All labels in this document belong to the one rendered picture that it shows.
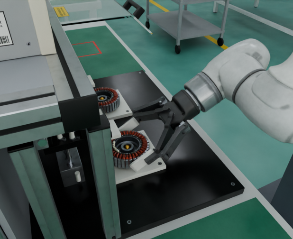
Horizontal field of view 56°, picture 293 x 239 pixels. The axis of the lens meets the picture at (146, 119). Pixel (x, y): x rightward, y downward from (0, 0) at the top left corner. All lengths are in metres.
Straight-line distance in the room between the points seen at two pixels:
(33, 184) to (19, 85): 0.14
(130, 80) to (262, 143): 1.25
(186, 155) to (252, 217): 0.21
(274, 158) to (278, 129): 1.39
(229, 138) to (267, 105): 1.44
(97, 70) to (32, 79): 0.82
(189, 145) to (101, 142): 0.41
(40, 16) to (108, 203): 0.32
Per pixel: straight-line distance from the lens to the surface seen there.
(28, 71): 0.41
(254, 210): 0.69
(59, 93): 0.34
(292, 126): 0.59
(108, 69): 1.19
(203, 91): 0.67
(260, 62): 0.71
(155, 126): 0.83
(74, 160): 0.67
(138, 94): 0.97
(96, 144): 0.39
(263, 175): 1.85
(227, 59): 0.69
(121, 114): 0.86
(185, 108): 0.67
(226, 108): 2.33
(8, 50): 0.44
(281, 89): 0.59
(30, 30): 0.43
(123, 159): 0.66
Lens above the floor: 1.29
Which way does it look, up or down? 38 degrees down
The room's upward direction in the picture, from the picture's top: straight up
